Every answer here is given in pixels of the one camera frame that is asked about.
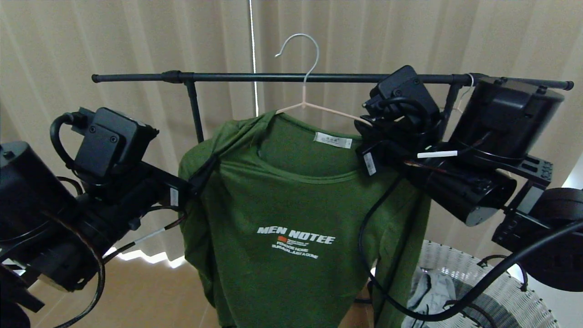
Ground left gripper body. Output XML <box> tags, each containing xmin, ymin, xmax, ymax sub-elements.
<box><xmin>27</xmin><ymin>166</ymin><xmax>194</xmax><ymax>292</ymax></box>

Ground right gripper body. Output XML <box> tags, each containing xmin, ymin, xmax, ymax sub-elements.
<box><xmin>355</xmin><ymin>137</ymin><xmax>517</xmax><ymax>227</ymax></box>

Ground pale grey shorts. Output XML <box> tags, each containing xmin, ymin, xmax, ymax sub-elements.
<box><xmin>407</xmin><ymin>269</ymin><xmax>458</xmax><ymax>328</ymax></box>

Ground green long-sleeved shirt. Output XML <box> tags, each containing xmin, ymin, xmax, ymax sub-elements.
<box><xmin>178</xmin><ymin>112</ymin><xmax>432</xmax><ymax>328</ymax></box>

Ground pink clothes hanger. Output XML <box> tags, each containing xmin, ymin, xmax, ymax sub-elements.
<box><xmin>275</xmin><ymin>33</ymin><xmax>373</xmax><ymax>127</ymax></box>
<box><xmin>453</xmin><ymin>84</ymin><xmax>476</xmax><ymax>114</ymax></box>

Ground white laundry basket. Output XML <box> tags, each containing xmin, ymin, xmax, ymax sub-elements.
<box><xmin>401</xmin><ymin>240</ymin><xmax>561</xmax><ymax>328</ymax></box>

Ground black clothes rack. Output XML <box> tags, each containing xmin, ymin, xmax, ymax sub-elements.
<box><xmin>91</xmin><ymin>70</ymin><xmax>574</xmax><ymax>144</ymax></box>

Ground beige curtain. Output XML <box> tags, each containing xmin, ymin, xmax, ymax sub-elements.
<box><xmin>0</xmin><ymin>0</ymin><xmax>583</xmax><ymax>269</ymax></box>

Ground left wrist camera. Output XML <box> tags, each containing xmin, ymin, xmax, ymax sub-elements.
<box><xmin>73</xmin><ymin>107</ymin><xmax>160</xmax><ymax>183</ymax></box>

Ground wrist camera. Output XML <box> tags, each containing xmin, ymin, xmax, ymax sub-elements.
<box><xmin>362</xmin><ymin>65</ymin><xmax>441</xmax><ymax>137</ymax></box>
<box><xmin>73</xmin><ymin>107</ymin><xmax>160</xmax><ymax>183</ymax></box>

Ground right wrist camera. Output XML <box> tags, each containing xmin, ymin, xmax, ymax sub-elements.
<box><xmin>362</xmin><ymin>65</ymin><xmax>441</xmax><ymax>137</ymax></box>

